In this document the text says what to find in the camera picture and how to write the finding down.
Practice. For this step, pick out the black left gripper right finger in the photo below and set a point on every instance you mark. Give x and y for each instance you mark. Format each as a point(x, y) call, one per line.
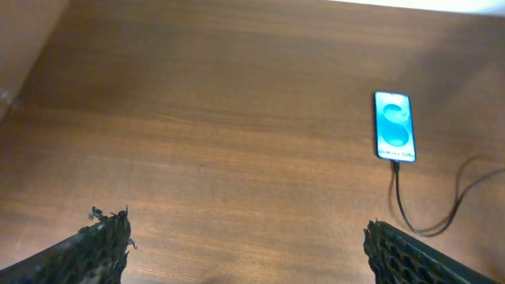
point(397, 258)

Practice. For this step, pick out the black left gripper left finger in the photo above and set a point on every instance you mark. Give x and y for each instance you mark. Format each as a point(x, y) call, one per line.
point(94, 254)

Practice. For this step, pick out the blue samsung smartphone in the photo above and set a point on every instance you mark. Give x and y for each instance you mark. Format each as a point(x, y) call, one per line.
point(394, 131)

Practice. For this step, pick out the brown wooden side panel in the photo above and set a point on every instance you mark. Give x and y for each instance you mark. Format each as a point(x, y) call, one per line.
point(25, 28)

